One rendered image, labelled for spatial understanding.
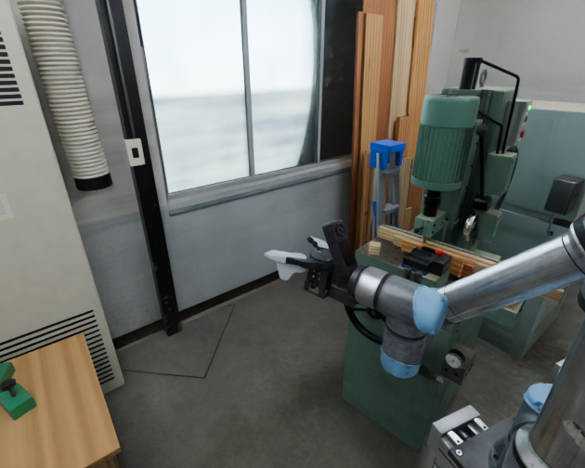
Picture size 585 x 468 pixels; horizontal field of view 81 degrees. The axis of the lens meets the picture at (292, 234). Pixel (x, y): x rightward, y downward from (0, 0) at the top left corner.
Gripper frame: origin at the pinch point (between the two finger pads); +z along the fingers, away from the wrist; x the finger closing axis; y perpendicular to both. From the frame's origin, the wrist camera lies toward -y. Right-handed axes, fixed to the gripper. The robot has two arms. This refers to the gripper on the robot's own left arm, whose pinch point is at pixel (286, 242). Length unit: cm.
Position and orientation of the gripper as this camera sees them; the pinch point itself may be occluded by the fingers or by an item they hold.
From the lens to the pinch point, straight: 78.4
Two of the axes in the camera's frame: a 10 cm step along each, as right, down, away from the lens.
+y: -0.9, 9.4, 3.4
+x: 6.4, -2.1, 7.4
